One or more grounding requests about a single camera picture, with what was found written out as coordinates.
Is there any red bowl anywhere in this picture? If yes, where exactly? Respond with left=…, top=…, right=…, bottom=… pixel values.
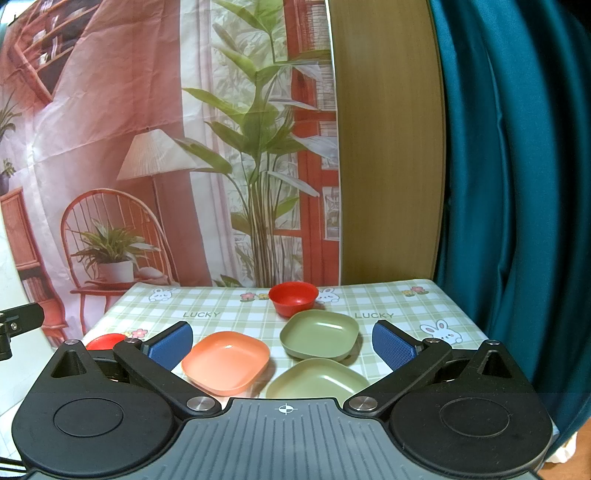
left=269, top=281, right=318, bottom=318
left=86, top=333, right=127, bottom=351

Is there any green square plate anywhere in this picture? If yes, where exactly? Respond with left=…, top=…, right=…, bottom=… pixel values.
left=264, top=358, right=370, bottom=406
left=280, top=309, right=360, bottom=361

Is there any green checked bunny tablecloth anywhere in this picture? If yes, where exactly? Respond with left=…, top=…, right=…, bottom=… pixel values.
left=83, top=279, right=486, bottom=397

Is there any orange square plate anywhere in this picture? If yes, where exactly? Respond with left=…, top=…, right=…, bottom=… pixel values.
left=181, top=331, right=270, bottom=397

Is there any printed room backdrop cloth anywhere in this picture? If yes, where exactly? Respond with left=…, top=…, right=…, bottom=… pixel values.
left=1, top=0, right=341, bottom=345

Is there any wooden board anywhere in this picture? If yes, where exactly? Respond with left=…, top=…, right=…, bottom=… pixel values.
left=329, top=1, right=446, bottom=284

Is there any teal curtain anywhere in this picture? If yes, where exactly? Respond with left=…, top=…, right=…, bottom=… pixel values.
left=431, top=1, right=590, bottom=443

